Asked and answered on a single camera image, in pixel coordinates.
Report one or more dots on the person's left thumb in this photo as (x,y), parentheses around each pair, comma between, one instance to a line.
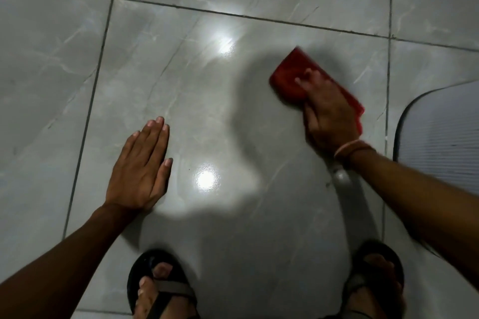
(164,178)

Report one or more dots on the person's left middle finger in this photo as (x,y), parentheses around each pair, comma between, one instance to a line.
(151,141)

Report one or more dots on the person's left forearm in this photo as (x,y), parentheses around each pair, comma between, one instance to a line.
(56,266)

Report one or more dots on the person's foot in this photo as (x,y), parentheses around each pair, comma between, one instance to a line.
(149,302)
(378,296)

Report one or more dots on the grey ribbed floor mat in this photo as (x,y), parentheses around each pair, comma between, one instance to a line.
(441,135)

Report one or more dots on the black sandal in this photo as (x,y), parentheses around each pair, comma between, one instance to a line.
(174,285)
(361,281)

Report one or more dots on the person's left hand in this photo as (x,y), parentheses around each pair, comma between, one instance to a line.
(136,176)

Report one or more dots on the person's left foot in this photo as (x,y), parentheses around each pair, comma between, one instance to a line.
(149,302)

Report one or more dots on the person's right foot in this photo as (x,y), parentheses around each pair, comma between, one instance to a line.
(378,296)

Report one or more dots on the black left sandal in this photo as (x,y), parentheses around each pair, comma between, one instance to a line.
(174,285)

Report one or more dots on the person's right thumb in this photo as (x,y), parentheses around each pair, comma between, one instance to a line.
(310,118)

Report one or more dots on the person's right hand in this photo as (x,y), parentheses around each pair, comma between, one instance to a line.
(331,117)

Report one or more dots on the person's right forearm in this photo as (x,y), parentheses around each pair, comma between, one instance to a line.
(423,199)

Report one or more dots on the red cleaning cloth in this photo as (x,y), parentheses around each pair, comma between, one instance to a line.
(286,77)

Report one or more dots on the person's left little finger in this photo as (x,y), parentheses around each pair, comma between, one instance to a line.
(127,150)

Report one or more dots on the black right sandal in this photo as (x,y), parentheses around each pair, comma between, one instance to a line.
(361,281)

